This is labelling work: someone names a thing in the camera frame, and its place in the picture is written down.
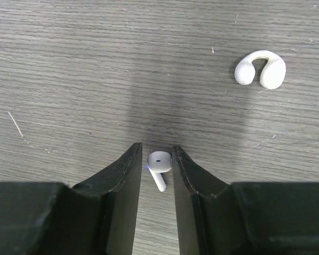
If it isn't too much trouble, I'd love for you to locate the white ear-hook earbud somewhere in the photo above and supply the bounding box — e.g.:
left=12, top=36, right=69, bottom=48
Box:
left=233, top=49, right=287, bottom=90

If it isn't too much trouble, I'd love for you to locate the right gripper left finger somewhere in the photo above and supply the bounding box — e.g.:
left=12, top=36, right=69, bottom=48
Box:
left=0, top=143, right=142, bottom=254

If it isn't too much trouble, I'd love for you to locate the white stem earbud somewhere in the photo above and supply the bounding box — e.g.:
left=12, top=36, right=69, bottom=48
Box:
left=147, top=151, right=172, bottom=192

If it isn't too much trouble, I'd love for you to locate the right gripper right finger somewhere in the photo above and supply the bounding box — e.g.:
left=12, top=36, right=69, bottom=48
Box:
left=172, top=146, right=319, bottom=254

